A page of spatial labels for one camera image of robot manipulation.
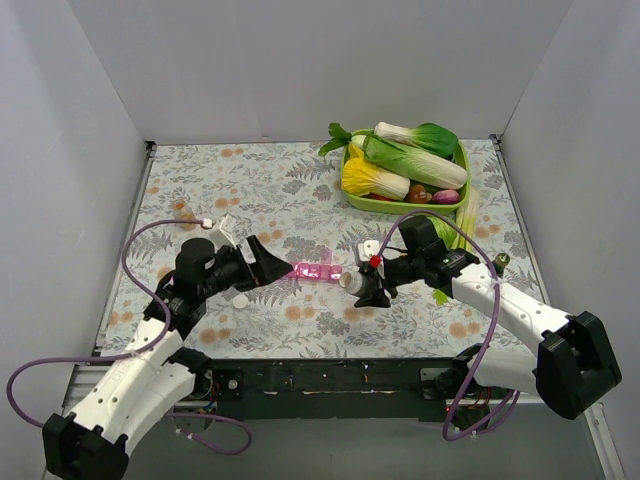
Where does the white capped pill bottle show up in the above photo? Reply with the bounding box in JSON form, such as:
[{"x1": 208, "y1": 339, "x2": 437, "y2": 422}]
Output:
[{"x1": 338, "y1": 271, "x2": 366, "y2": 297}]

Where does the pink weekly pill organizer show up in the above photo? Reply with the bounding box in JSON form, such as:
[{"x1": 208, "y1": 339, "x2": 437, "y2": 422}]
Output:
[{"x1": 286, "y1": 247, "x2": 342, "y2": 283}]

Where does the white bottle cap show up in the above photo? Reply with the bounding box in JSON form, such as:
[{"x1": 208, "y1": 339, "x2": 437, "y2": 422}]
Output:
[{"x1": 232, "y1": 295, "x2": 249, "y2": 309}]

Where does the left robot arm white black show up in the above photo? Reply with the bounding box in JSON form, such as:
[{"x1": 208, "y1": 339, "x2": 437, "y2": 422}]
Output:
[{"x1": 42, "y1": 236, "x2": 293, "y2": 479}]

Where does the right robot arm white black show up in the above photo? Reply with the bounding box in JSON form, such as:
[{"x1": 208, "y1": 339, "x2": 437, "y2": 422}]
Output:
[{"x1": 339, "y1": 214, "x2": 622, "y2": 419}]

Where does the green round cabbage toy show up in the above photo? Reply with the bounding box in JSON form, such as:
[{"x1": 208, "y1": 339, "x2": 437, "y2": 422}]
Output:
[{"x1": 429, "y1": 216, "x2": 458, "y2": 249}]

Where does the celery stalk toy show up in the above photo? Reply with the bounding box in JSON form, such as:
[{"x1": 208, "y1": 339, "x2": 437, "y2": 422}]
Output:
[{"x1": 431, "y1": 189, "x2": 481, "y2": 307}]

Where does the green plastic basket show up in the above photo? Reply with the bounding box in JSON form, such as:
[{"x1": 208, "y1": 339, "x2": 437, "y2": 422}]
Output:
[{"x1": 341, "y1": 128, "x2": 470, "y2": 214}]

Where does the brown mushroom toy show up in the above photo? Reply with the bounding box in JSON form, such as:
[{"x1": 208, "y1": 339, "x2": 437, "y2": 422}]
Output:
[{"x1": 404, "y1": 184, "x2": 432, "y2": 204}]

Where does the purple onion toy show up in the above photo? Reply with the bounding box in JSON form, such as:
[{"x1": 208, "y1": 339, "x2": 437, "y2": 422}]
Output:
[{"x1": 431, "y1": 189, "x2": 460, "y2": 205}]

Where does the small orange pill jar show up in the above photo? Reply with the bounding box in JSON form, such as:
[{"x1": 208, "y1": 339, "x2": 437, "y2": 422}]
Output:
[{"x1": 171, "y1": 199, "x2": 196, "y2": 231}]

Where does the floral table mat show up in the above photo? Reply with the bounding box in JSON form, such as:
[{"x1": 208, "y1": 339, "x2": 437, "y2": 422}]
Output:
[{"x1": 98, "y1": 143, "x2": 524, "y2": 358}]

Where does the green glass bottle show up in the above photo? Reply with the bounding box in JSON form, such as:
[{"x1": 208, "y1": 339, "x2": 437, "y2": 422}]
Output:
[{"x1": 493, "y1": 252, "x2": 511, "y2": 271}]

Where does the long napa cabbage toy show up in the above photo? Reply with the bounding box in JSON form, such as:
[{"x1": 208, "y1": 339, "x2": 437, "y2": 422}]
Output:
[{"x1": 360, "y1": 134, "x2": 468, "y2": 190}]

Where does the yellow napa cabbage toy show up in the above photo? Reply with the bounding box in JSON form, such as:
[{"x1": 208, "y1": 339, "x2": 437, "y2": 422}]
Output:
[{"x1": 341, "y1": 158, "x2": 410, "y2": 200}]

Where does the green bok choy toy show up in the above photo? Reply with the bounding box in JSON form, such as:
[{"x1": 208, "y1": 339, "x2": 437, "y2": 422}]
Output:
[{"x1": 374, "y1": 122, "x2": 459, "y2": 158}]

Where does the parsley leaf toy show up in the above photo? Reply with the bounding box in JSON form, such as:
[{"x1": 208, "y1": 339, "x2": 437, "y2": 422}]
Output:
[{"x1": 318, "y1": 122, "x2": 352, "y2": 157}]

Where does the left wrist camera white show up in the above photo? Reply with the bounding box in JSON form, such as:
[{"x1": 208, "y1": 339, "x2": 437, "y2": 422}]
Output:
[{"x1": 210, "y1": 214, "x2": 238, "y2": 250}]

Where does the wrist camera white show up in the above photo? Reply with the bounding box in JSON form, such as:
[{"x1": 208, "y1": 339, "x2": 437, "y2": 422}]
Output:
[
  {"x1": 355, "y1": 240, "x2": 384, "y2": 271},
  {"x1": 210, "y1": 214, "x2": 238, "y2": 250}
]

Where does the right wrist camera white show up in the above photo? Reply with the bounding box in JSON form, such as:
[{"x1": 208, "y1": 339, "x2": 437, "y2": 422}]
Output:
[{"x1": 355, "y1": 240, "x2": 384, "y2": 271}]

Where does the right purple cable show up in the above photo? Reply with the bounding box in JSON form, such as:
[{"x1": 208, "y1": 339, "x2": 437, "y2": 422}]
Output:
[{"x1": 373, "y1": 209, "x2": 521, "y2": 442}]

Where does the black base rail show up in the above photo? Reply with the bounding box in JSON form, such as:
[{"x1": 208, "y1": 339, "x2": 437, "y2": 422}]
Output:
[{"x1": 169, "y1": 349, "x2": 468, "y2": 422}]

